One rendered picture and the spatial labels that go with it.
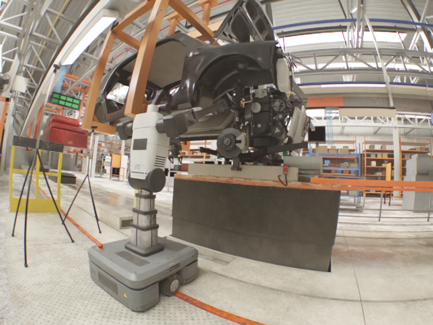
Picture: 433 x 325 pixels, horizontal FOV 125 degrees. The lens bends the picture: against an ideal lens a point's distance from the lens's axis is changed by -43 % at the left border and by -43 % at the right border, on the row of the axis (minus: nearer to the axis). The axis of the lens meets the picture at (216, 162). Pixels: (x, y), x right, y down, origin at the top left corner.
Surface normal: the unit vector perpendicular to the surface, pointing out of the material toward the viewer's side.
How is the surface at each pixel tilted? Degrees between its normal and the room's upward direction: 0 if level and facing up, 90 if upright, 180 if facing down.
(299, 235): 90
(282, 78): 100
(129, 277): 43
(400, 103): 90
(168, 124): 120
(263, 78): 90
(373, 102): 90
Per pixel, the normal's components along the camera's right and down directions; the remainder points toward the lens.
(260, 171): -0.51, -0.10
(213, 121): -0.43, 0.14
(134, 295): 0.14, -0.06
